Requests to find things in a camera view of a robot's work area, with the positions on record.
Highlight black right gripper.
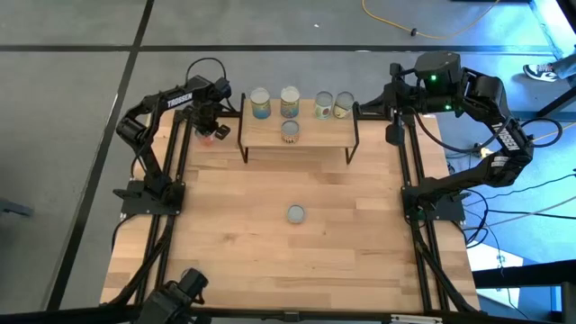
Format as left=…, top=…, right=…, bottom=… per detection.
left=357, top=62, right=427, bottom=147

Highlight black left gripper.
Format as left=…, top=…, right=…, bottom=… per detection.
left=193, top=78, right=233, bottom=141

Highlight red sauce can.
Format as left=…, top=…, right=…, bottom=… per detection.
left=194, top=127, right=217, bottom=148

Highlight green label tin can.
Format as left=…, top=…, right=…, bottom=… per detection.
left=333, top=91, right=356, bottom=120

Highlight orange patterned short can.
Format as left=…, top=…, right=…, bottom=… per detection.
left=280, top=119, right=302, bottom=145

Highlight white red label can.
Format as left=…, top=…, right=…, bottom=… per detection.
left=313, top=91, right=335, bottom=121

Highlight blue yellow cherries can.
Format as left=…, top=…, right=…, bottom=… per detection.
left=279, top=85, right=302, bottom=119

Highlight small grey tin can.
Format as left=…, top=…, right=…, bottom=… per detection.
left=286, top=203, right=307, bottom=225

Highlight wooden shelf black legs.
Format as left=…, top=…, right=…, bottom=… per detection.
left=236, top=92, right=361, bottom=166

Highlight person's shoe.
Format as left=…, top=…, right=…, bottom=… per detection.
left=522, top=62, right=560, bottom=84

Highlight black desk leg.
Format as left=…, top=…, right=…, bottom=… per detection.
left=512, top=83, right=576, bottom=122

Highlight person's leg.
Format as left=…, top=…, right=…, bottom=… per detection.
left=551, top=42, right=576, bottom=89

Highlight black furniture beam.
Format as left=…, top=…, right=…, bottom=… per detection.
left=471, top=258, right=576, bottom=290

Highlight grey furniture foot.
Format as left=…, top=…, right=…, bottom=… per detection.
left=0, top=199, right=35, bottom=219

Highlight black aluminium table frame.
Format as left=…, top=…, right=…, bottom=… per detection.
left=101, top=107, right=482, bottom=316

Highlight yellow power strip cable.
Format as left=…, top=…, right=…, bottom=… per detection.
left=476, top=121, right=576, bottom=158

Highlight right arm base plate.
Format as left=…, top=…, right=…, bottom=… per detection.
left=400, top=184, right=465, bottom=222

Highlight yellow floor cable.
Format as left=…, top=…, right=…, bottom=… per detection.
left=361, top=0, right=501, bottom=41

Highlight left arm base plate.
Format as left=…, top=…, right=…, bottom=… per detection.
left=112, top=178, right=186, bottom=216

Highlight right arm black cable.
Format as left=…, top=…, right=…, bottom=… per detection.
left=409, top=107, right=564, bottom=154

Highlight thick black floor cable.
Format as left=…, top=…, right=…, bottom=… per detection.
left=465, top=207, right=576, bottom=221

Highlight thin black floor cable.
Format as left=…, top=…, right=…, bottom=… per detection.
left=481, top=215, right=535, bottom=321

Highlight grey floor cable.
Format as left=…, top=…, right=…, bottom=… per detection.
left=462, top=195, right=576, bottom=231

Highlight silver metal bracket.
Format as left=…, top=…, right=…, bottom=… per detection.
left=389, top=313, right=445, bottom=324

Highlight black frame crossbeam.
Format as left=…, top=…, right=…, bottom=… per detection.
left=0, top=301, right=576, bottom=324

